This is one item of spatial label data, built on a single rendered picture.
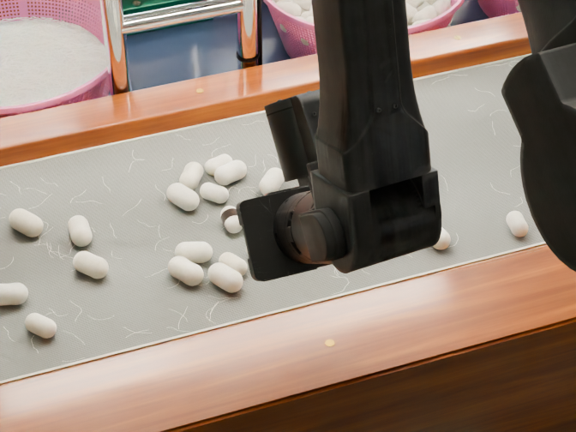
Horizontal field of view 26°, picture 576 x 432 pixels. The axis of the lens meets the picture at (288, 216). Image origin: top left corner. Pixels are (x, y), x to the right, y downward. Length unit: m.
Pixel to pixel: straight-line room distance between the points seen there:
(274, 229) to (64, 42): 0.63
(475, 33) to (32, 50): 0.53
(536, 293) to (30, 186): 0.53
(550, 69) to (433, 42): 0.94
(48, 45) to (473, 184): 0.55
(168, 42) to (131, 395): 0.67
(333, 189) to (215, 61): 0.80
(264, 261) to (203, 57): 0.66
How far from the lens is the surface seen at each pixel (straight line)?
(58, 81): 1.49
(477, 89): 1.45
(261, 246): 0.98
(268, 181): 1.27
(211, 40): 1.63
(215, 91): 1.39
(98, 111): 1.37
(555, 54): 0.54
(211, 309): 1.17
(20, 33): 1.57
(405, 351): 1.10
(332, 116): 0.80
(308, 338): 1.11
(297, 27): 1.51
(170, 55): 1.61
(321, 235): 0.82
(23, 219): 1.25
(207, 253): 1.20
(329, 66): 0.80
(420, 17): 1.56
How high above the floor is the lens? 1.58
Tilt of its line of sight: 42 degrees down
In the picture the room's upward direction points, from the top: straight up
